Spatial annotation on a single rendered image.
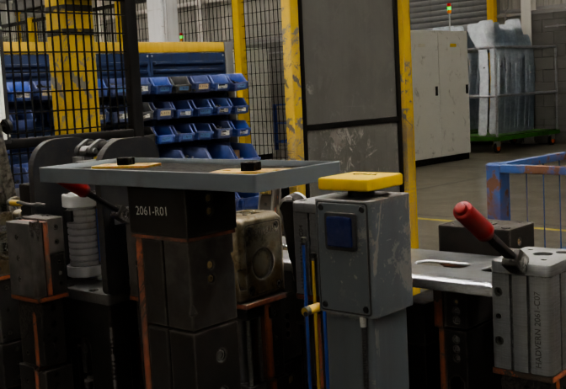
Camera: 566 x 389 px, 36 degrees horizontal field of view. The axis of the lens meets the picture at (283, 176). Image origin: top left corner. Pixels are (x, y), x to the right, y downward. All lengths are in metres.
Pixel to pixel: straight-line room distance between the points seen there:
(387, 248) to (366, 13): 3.97
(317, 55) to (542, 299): 3.61
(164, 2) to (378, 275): 5.57
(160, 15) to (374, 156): 2.19
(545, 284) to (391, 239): 0.17
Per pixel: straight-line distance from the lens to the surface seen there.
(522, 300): 0.94
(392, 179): 0.85
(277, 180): 0.88
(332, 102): 4.54
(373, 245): 0.82
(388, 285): 0.85
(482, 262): 1.23
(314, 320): 1.08
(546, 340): 0.94
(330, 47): 4.53
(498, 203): 3.20
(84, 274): 1.38
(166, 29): 6.32
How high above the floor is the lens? 1.25
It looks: 6 degrees down
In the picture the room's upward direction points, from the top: 3 degrees counter-clockwise
